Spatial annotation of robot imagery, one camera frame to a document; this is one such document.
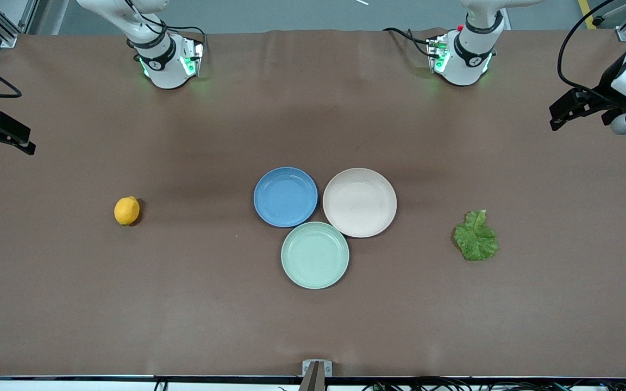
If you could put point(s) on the mint green plate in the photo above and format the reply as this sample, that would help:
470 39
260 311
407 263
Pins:
315 255

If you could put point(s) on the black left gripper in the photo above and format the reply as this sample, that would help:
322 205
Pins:
609 87

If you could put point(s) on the yellow lemon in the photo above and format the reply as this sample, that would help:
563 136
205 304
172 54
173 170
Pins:
126 210

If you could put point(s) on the blue plate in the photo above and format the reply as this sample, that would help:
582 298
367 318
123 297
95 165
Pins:
286 196

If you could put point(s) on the green lettuce leaf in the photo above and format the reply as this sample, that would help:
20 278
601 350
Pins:
476 239

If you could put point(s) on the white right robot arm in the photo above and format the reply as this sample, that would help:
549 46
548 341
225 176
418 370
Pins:
163 70

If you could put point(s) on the grey metal camera bracket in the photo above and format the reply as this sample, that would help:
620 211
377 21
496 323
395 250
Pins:
315 374

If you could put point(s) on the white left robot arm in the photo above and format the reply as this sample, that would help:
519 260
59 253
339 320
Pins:
468 70

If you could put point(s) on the brown table cover sheet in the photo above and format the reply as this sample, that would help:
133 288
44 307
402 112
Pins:
128 298

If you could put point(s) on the beige plate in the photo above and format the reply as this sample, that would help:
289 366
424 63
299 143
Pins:
359 202

